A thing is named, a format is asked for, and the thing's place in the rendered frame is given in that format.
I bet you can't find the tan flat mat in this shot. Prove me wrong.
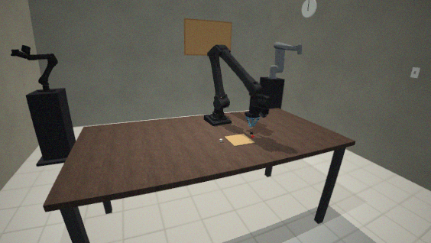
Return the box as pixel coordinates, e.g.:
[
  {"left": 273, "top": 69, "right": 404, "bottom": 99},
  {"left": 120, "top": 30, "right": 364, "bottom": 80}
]
[{"left": 225, "top": 134, "right": 254, "bottom": 146}]

